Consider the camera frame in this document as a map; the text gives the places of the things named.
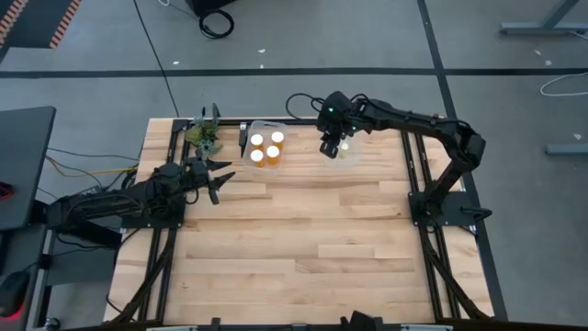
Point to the large orange pill bottle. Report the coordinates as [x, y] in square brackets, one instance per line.
[273, 151]
[277, 136]
[257, 155]
[256, 139]

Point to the black power adapter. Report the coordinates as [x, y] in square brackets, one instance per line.
[89, 190]

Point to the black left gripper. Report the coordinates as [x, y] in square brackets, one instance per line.
[196, 177]

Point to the black desk leg beam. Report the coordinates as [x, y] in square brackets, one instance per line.
[92, 236]

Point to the caster wheel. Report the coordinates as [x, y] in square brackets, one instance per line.
[53, 324]

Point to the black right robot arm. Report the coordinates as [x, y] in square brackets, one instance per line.
[413, 120]

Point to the black mat with orange stripes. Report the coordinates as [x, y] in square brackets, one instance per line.
[37, 23]

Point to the black aluminium table frame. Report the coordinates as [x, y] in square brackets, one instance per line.
[229, 122]

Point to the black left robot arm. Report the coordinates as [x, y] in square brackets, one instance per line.
[115, 204]

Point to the black blocky object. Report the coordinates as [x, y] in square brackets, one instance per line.
[360, 319]

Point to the dark grey desk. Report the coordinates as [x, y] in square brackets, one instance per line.
[23, 161]

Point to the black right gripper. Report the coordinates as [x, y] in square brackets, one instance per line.
[340, 115]

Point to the clear plastic bin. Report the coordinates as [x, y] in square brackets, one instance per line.
[351, 158]
[271, 172]

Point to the grey table foot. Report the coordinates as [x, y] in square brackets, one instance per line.
[567, 149]
[528, 30]

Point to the artificial green plant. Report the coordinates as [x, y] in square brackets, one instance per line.
[202, 134]

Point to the black clamp lever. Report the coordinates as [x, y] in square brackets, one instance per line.
[215, 111]

